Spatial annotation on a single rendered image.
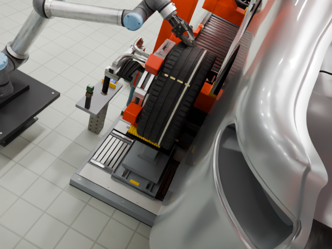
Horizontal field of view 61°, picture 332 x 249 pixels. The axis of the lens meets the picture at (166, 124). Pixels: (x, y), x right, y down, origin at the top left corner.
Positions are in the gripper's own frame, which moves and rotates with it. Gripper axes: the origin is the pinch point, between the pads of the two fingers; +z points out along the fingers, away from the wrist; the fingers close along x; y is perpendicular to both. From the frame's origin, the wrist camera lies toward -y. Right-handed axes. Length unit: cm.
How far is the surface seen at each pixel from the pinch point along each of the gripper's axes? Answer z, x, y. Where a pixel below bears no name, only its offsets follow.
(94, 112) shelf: -4, -87, 1
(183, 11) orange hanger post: -18.7, -2.6, -32.7
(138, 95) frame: 2.1, -32.4, 28.6
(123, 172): 43, -97, 10
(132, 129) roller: 21, -66, 8
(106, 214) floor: 57, -114, 33
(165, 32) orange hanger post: -15.5, -22.1, -36.3
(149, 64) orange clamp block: -7.1, -16.3, 27.8
